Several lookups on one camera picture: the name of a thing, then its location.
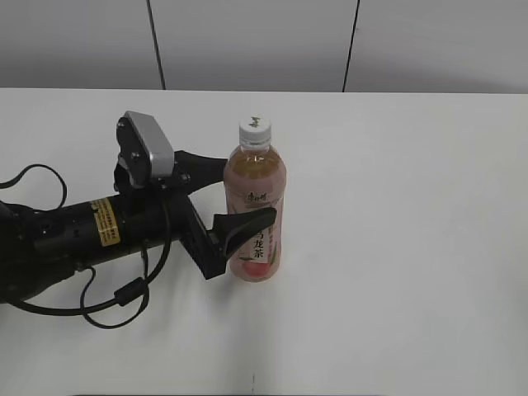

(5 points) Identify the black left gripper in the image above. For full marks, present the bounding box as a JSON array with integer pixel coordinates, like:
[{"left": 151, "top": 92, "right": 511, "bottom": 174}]
[{"left": 162, "top": 150, "right": 276, "bottom": 280}]

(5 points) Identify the peach oolong tea bottle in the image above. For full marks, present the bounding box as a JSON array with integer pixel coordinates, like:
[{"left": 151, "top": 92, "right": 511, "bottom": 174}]
[{"left": 224, "top": 144, "right": 286, "bottom": 282}]

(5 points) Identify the white bottle cap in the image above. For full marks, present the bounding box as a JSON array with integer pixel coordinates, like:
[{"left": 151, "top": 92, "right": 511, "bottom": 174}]
[{"left": 238, "top": 115, "right": 271, "bottom": 145}]

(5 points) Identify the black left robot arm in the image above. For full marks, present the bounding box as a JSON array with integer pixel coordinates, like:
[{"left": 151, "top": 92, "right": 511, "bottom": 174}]
[{"left": 1, "top": 151, "right": 277, "bottom": 316}]

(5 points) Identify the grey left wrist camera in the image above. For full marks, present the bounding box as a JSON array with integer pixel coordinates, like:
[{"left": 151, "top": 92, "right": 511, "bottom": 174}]
[{"left": 116, "top": 111, "right": 174, "bottom": 189}]

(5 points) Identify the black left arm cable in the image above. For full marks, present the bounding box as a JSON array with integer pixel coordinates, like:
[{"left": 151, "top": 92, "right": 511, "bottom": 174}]
[{"left": 0, "top": 164, "right": 174, "bottom": 330}]

